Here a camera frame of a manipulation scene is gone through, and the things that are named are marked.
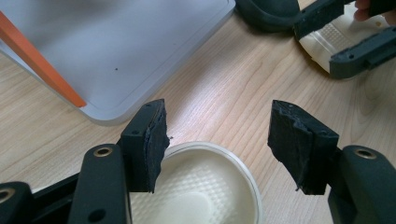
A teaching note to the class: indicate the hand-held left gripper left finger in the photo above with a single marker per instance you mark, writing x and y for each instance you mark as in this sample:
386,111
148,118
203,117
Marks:
140,149

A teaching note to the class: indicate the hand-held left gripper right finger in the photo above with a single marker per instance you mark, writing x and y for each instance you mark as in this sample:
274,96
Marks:
302,149

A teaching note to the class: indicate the white shoe rack orange supports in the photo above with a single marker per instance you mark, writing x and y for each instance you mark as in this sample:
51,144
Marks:
124,46

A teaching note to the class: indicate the black slipper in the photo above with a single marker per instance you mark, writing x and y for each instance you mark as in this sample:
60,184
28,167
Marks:
264,12

